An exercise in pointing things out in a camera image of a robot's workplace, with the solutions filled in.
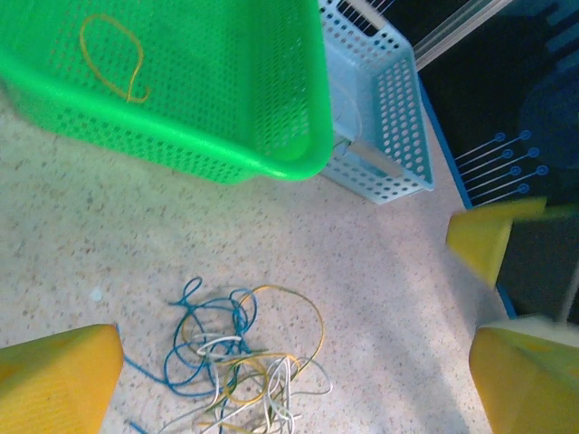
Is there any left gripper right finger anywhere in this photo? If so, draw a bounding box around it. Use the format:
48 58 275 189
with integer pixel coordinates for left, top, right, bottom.
469 315 579 434

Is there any aluminium frame post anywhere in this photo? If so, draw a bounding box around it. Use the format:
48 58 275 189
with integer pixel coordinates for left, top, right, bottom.
409 0 515 69

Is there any yellow cable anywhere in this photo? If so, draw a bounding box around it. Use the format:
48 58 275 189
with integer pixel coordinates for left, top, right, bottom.
180 283 327 408
80 13 151 105

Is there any light blue plastic basket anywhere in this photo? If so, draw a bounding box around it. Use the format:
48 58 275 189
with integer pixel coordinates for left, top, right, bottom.
316 0 436 207

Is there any green plastic basket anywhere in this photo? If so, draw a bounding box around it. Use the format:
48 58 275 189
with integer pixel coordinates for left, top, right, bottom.
0 0 334 185

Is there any white cable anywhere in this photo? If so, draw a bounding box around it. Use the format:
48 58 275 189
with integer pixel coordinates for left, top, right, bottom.
157 334 254 434
252 354 335 434

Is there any pile of rubber bands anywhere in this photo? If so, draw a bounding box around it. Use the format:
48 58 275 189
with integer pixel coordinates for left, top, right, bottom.
116 276 269 401

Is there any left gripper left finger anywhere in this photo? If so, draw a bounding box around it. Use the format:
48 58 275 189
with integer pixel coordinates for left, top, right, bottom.
0 324 124 434

